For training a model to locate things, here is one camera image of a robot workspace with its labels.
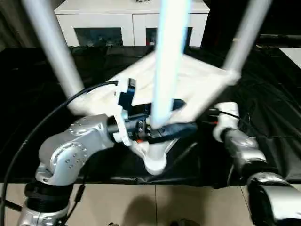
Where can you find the white plastic table top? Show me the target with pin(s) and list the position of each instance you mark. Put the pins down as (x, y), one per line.
(145, 77)

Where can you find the white plastic table leg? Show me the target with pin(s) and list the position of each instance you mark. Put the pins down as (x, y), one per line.
(51, 47)
(247, 35)
(169, 58)

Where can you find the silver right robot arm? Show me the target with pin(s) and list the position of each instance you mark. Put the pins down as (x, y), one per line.
(247, 146)

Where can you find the dark robot body part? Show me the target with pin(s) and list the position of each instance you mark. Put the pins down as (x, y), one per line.
(183, 222)

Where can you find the white flat board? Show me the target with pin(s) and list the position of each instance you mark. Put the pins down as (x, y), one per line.
(291, 53)

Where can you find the black plastic cover mat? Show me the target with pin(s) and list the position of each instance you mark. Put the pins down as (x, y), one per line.
(35, 117)

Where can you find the white sideboard with glass doors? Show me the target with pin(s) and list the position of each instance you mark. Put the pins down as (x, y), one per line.
(105, 21)

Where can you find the black tripod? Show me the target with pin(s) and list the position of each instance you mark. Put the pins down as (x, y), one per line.
(9, 204)

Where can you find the grey curtain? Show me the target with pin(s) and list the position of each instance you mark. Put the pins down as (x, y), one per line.
(9, 23)

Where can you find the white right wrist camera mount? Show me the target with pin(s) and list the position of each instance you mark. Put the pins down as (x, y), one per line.
(228, 113)

